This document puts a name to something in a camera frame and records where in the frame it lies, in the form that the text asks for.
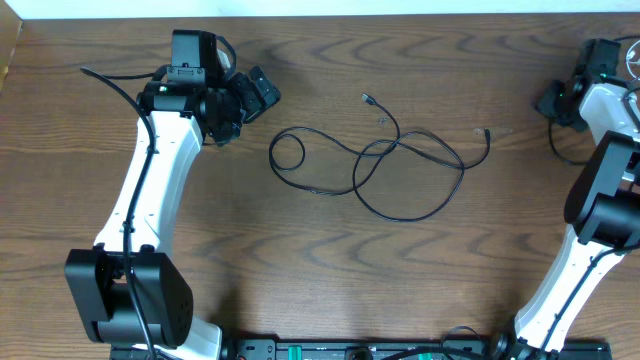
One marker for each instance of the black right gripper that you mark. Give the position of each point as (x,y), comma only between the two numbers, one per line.
(544,106)

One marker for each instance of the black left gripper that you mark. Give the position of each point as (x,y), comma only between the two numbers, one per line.
(256,99)

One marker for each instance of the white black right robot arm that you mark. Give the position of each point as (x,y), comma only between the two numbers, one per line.
(601,210)

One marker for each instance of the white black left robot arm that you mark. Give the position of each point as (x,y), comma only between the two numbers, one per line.
(127,291)

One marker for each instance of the cardboard panel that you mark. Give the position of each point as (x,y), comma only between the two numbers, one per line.
(10,29)

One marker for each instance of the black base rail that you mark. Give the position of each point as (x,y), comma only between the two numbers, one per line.
(269,349)

